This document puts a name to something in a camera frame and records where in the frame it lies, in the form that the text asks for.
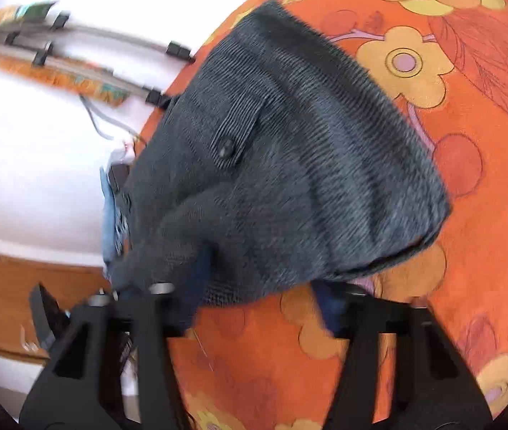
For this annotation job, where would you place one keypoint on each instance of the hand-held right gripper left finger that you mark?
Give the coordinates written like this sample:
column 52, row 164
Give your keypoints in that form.
column 193, row 291

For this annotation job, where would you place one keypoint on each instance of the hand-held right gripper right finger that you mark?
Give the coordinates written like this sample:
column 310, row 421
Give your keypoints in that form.
column 331, row 311

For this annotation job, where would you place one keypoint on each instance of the orange patterned cloth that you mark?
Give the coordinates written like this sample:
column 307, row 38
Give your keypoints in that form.
column 61, row 80

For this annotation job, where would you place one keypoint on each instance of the orange floral blanket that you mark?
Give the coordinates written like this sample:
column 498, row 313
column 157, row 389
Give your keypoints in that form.
column 469, row 215

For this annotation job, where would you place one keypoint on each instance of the grey metal rack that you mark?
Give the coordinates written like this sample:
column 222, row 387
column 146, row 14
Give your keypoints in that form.
column 101, row 36

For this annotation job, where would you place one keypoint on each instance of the brown wooden bed frame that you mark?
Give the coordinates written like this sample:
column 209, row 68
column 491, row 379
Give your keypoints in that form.
column 7, row 286

